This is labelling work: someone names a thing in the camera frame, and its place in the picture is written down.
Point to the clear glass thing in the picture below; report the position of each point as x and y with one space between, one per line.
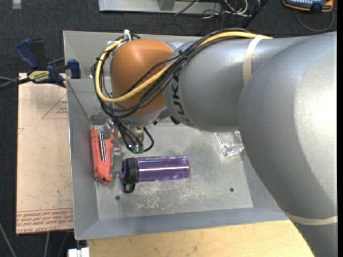
229 143

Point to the grey metal bin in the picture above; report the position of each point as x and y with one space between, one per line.
187 197

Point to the red-orange flat block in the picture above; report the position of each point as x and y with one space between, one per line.
97 167

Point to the brown cardboard board red print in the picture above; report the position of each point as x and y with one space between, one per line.
43 157

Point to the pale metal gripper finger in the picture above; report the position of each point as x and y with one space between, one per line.
102 146
116 160

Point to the purple bottle with black cap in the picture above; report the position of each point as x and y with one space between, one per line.
160 168

